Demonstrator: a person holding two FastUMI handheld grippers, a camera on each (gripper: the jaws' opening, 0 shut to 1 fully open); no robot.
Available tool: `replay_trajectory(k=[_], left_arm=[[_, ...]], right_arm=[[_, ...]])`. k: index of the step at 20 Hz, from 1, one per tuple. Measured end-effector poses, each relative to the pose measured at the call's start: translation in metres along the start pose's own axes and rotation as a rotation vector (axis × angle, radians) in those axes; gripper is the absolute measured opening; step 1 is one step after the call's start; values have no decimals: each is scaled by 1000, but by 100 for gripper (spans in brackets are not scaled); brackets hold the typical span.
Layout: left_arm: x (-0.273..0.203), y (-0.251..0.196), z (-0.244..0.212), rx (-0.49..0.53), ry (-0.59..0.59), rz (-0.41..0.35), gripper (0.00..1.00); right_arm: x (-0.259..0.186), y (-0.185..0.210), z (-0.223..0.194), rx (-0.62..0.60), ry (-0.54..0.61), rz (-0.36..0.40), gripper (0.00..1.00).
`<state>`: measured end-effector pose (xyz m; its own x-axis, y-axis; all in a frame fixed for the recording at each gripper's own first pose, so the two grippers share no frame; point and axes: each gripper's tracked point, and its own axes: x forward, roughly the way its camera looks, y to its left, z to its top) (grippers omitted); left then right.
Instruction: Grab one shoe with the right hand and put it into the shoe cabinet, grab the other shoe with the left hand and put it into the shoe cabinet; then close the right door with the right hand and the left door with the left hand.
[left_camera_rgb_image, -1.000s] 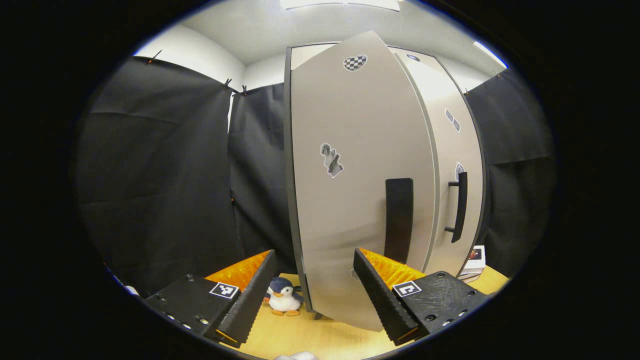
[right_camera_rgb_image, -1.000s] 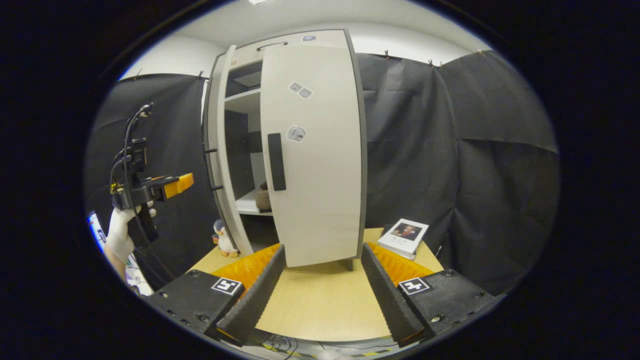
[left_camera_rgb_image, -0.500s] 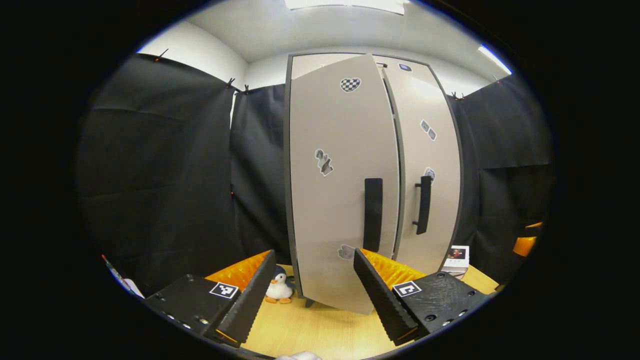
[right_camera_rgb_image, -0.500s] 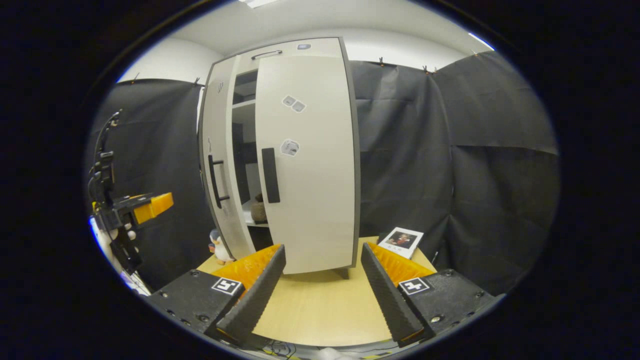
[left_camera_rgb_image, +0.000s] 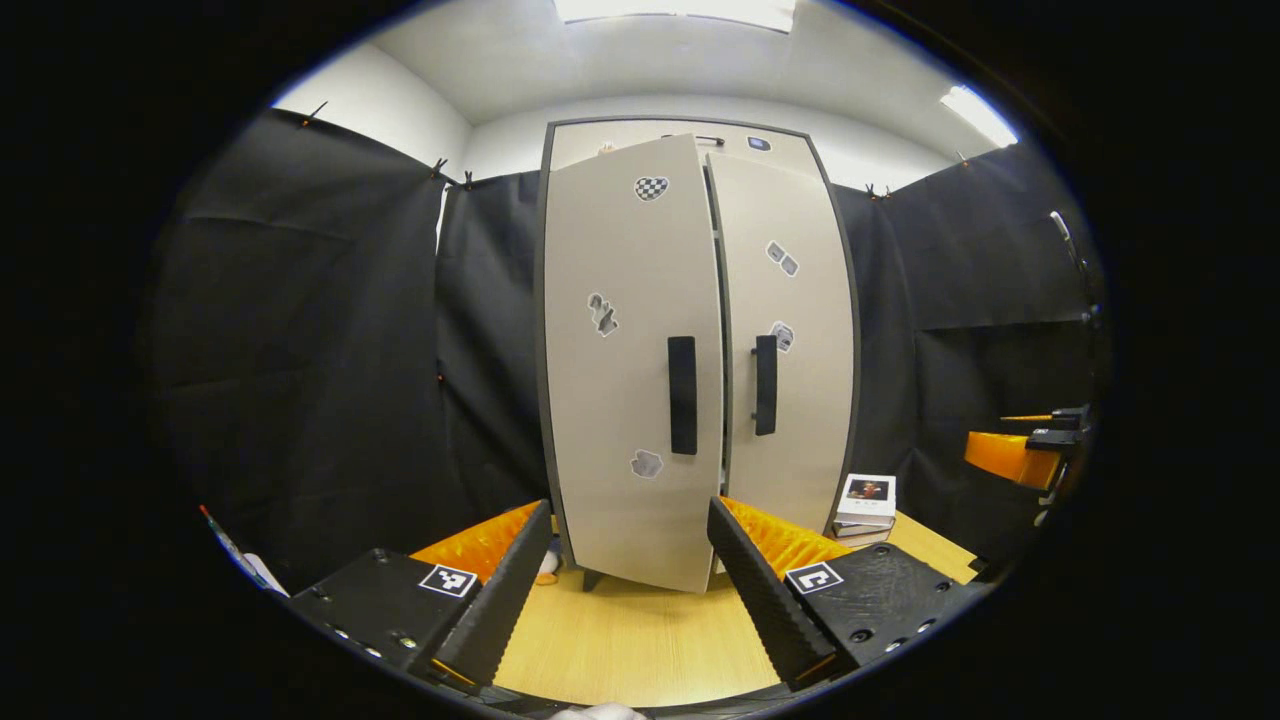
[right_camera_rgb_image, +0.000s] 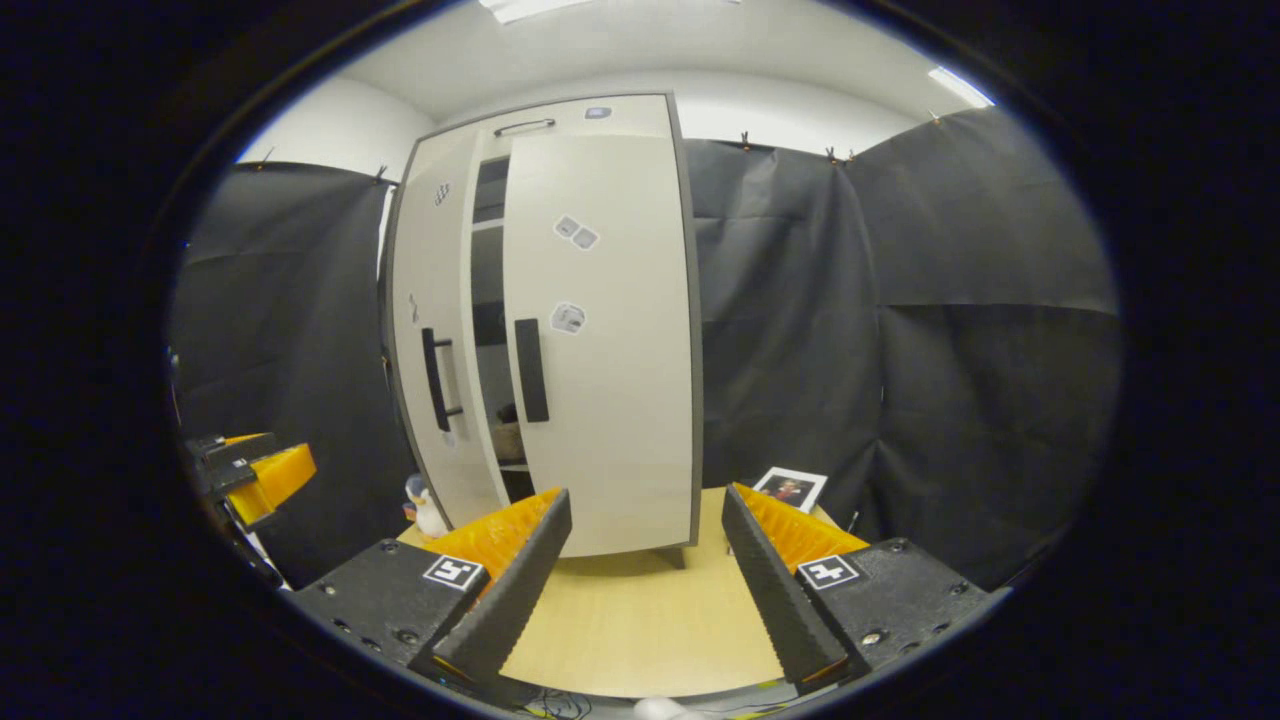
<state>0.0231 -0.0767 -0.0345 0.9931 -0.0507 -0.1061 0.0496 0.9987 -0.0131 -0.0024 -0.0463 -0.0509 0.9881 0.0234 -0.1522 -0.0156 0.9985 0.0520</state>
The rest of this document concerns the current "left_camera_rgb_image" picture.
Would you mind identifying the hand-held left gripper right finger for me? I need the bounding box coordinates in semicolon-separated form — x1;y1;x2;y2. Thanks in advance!
706;495;976;691

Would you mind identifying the white cabinet door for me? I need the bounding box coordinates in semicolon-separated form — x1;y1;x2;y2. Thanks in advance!
705;150;859;536
543;135;726;594

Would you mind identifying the white cabinet drawer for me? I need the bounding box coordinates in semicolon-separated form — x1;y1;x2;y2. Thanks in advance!
550;120;821;171

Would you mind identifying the white shoe cabinet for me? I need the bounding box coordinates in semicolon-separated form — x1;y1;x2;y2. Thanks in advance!
535;117;863;596

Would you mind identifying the black backdrop cloth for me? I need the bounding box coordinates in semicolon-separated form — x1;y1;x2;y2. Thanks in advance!
140;108;1106;591

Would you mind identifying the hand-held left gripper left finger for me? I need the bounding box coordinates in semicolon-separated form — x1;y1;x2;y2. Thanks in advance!
290;500;554;691

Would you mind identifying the narrow ceiling light panel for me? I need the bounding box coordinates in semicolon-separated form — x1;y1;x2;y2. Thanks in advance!
940;85;1019;149

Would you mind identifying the white flat object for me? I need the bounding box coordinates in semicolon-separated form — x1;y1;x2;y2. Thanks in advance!
198;505;291;598

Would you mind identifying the white book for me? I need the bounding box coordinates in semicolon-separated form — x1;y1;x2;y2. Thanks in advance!
833;473;898;528

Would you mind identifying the large ceiling light panel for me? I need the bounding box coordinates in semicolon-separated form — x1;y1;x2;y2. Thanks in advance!
553;0;798;33

